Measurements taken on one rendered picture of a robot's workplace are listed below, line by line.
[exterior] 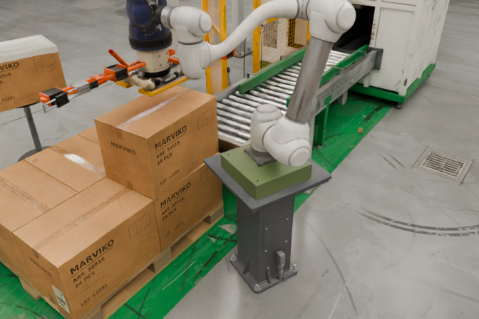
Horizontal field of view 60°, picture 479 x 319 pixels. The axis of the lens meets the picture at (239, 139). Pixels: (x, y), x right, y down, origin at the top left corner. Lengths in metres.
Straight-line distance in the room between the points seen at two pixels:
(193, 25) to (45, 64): 2.07
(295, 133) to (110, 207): 1.12
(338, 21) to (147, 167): 1.21
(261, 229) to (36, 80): 2.14
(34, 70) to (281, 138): 2.22
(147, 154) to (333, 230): 1.44
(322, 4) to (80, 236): 1.57
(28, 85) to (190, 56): 2.06
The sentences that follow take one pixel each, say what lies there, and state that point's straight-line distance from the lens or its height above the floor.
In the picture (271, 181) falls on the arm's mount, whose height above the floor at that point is 0.83.
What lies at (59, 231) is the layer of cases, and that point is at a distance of 2.33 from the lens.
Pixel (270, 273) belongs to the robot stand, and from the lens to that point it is 2.58.
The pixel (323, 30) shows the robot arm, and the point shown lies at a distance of 1.75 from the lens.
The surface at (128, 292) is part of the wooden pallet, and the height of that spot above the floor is 0.02.
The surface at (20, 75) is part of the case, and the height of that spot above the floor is 0.86.
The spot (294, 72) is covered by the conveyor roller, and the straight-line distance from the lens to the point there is 4.02.
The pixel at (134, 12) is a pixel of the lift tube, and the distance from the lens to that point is 2.19.
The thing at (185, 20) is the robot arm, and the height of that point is 1.59.
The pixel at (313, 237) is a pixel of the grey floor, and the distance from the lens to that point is 2.91.
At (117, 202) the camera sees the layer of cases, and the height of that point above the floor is 0.54.
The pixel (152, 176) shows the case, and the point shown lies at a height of 0.71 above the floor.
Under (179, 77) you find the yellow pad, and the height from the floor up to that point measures 1.13.
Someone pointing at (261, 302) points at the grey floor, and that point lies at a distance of 2.53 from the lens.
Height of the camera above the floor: 2.00
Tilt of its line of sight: 31 degrees down
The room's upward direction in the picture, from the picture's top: 1 degrees counter-clockwise
